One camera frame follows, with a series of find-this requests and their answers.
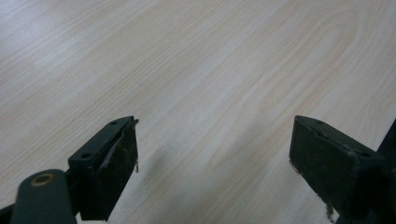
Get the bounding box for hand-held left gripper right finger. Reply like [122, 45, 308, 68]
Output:
[288, 115, 389, 220]

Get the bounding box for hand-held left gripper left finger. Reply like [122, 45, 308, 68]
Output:
[67, 115, 140, 222]

